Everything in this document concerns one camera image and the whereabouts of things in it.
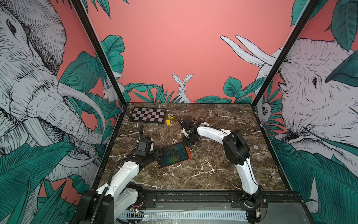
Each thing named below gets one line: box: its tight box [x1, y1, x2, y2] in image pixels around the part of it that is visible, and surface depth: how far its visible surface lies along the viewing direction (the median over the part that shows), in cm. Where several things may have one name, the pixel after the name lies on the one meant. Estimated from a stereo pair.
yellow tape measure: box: [167, 112, 175, 120], surface depth 113 cm
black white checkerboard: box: [129, 106, 167, 124], surface depth 113 cm
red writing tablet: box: [157, 141, 193, 170], surface depth 92 cm
